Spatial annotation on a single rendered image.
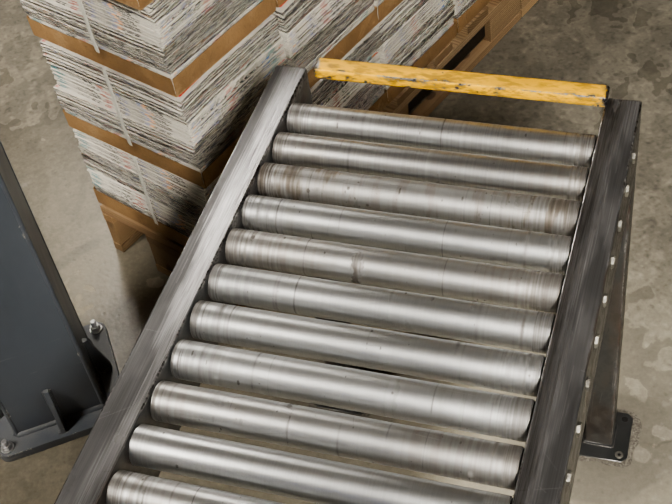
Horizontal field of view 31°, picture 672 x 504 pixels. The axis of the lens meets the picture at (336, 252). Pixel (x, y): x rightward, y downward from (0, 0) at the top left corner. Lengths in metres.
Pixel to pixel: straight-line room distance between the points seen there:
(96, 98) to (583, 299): 1.21
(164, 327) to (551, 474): 0.52
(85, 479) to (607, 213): 0.73
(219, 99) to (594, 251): 0.94
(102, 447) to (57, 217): 1.52
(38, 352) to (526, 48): 1.48
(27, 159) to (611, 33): 1.50
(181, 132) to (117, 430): 0.90
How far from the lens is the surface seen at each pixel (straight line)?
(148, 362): 1.51
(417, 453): 1.38
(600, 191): 1.63
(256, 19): 2.28
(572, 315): 1.48
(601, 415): 2.25
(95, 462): 1.44
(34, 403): 2.45
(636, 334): 2.49
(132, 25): 2.13
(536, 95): 1.75
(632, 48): 3.14
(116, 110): 2.36
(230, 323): 1.53
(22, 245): 2.15
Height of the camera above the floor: 1.95
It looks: 47 degrees down
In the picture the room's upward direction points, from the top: 10 degrees counter-clockwise
